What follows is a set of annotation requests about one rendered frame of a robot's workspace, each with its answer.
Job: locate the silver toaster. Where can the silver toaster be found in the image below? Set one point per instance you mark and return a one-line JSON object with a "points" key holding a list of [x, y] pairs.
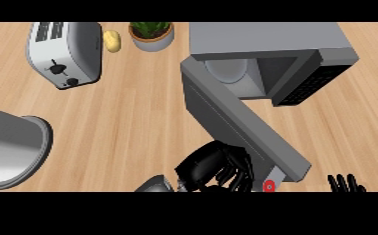
{"points": [[74, 50]]}

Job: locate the grey microwave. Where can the grey microwave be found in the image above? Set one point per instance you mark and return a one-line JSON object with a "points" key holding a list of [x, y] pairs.
{"points": [[266, 39]]}

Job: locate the grey metal pot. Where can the grey metal pot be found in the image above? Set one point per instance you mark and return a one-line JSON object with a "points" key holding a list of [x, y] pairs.
{"points": [[19, 149]]}

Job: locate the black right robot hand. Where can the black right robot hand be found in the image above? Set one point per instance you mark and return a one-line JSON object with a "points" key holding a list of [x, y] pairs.
{"points": [[347, 185]]}

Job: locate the green plant in grey pot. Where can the green plant in grey pot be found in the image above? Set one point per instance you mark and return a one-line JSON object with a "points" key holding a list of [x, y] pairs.
{"points": [[152, 39]]}

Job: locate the grey microwave door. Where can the grey microwave door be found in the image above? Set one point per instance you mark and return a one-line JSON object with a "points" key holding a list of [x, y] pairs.
{"points": [[230, 119]]}

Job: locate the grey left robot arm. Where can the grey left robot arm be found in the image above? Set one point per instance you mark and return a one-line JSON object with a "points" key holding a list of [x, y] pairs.
{"points": [[156, 185]]}

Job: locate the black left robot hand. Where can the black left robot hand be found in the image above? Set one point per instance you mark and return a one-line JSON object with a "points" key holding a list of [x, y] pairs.
{"points": [[211, 165]]}

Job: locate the yellow potato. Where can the yellow potato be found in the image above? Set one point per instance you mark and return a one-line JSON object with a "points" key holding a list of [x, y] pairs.
{"points": [[112, 41]]}

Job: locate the glass microwave turntable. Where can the glass microwave turntable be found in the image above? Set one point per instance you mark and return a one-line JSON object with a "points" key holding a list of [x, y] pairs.
{"points": [[227, 69]]}

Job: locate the white milk carton red cap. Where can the white milk carton red cap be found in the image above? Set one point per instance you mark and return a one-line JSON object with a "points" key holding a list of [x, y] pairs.
{"points": [[271, 183]]}

